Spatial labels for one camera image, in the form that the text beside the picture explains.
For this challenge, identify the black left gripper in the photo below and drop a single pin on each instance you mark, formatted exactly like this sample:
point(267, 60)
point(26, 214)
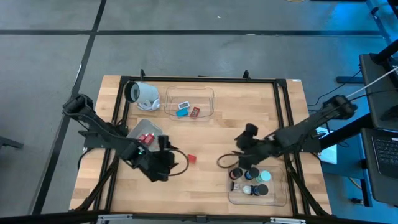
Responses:
point(155, 165)

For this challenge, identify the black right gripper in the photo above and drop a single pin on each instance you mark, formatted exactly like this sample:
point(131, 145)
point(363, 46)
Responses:
point(255, 147)

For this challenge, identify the red bottle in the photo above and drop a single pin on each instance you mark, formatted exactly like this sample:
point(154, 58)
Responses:
point(150, 139)

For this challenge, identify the red spool with black cap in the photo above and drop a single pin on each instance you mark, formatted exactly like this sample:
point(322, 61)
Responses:
point(237, 172)

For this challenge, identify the blue spool with black cap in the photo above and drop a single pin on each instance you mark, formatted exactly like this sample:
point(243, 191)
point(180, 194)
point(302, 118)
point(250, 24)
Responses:
point(253, 172)

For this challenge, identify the small red plug charger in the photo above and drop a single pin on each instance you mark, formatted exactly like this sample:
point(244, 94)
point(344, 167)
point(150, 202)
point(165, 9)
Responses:
point(191, 158)

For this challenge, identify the teal cylinder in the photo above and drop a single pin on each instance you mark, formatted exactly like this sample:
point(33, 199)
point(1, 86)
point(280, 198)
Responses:
point(265, 175)

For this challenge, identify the teal rectangular box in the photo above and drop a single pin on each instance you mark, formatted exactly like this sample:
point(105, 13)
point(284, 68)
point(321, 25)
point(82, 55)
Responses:
point(182, 113)

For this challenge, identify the dark spool with black cap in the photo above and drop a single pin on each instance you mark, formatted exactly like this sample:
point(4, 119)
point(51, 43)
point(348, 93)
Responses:
point(262, 188)

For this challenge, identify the red digital clock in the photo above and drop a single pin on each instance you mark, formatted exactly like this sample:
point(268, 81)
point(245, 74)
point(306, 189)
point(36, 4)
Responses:
point(195, 113)

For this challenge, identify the white digital thermometer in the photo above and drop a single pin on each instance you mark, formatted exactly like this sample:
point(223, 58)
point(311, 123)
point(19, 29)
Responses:
point(184, 105)

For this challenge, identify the clear plastic bin wavy rim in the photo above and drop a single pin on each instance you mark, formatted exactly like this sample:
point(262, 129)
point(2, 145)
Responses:
point(202, 96)

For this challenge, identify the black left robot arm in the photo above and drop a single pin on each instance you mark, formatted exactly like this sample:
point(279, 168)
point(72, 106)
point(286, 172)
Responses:
point(93, 119)

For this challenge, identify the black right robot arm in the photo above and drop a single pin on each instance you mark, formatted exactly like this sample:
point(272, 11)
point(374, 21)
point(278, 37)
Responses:
point(298, 135)

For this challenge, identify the grey plastic bin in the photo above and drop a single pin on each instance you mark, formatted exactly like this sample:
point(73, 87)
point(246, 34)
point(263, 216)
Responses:
point(146, 127)

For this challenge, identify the clear plastic bin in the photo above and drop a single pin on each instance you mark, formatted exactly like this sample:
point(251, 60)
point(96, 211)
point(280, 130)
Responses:
point(280, 196)

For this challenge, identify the white paper sheet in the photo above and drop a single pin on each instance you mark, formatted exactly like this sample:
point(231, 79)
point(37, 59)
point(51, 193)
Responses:
point(329, 155)

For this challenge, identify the black diagonal strut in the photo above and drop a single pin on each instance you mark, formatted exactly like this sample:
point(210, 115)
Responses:
point(351, 130)

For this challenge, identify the black rig bar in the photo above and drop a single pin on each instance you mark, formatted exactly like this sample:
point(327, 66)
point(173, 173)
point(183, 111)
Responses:
point(62, 217)

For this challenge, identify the black desk foot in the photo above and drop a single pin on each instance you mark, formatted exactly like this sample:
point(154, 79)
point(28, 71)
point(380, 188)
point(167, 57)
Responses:
point(349, 80)

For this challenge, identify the black laptop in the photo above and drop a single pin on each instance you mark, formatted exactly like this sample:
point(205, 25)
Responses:
point(385, 152)

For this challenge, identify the black desk surface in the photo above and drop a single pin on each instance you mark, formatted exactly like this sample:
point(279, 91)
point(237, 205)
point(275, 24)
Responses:
point(373, 93)

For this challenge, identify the black computer mouse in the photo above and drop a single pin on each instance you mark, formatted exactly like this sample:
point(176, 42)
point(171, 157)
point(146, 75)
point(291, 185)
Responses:
point(390, 113)

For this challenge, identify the dark chair foot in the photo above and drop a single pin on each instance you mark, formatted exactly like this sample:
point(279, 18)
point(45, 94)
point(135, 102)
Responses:
point(9, 142)

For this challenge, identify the white cylindrical security camera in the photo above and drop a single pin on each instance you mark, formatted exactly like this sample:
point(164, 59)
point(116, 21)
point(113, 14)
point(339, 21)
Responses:
point(143, 93)

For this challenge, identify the black table frame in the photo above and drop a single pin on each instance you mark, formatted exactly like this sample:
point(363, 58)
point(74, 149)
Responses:
point(202, 79)

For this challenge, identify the black post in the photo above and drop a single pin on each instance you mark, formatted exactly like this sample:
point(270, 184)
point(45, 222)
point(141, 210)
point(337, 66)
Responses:
point(385, 53)

